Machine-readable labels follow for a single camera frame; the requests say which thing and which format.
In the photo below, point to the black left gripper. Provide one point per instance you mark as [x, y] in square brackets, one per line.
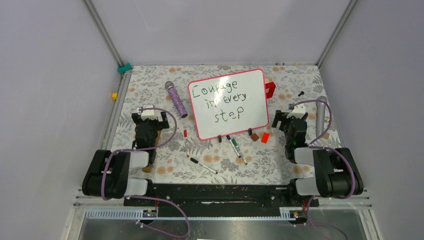
[163, 124]

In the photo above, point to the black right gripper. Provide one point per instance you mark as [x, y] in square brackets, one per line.
[278, 117]

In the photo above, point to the white marker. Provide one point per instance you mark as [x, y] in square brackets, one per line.
[195, 161]

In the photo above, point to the pink framed whiteboard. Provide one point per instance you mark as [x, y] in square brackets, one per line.
[229, 104]

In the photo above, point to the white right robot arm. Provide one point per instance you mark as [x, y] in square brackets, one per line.
[335, 172]

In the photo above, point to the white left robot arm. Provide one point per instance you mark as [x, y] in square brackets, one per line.
[108, 175]

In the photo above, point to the red rectangular block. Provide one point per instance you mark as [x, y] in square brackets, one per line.
[265, 137]

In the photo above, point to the red capped marker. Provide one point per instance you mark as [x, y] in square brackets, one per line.
[186, 142]

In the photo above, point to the red lego brick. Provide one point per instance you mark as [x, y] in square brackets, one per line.
[270, 87]

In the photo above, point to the brown wooden cylinder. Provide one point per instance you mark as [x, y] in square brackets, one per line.
[254, 137]

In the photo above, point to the floral table mat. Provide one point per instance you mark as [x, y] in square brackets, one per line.
[266, 163]

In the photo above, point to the teal clamp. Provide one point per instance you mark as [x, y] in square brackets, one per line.
[124, 68]

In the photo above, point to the green capped marker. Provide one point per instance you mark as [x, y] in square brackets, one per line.
[239, 150]

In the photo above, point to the blue capped marker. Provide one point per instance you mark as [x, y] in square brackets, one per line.
[233, 146]

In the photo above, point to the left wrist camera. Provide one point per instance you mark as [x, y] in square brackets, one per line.
[147, 112]

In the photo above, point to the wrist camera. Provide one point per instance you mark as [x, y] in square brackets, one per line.
[147, 112]
[298, 112]

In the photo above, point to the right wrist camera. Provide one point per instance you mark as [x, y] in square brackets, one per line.
[298, 112]

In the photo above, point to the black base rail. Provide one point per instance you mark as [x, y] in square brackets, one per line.
[216, 200]

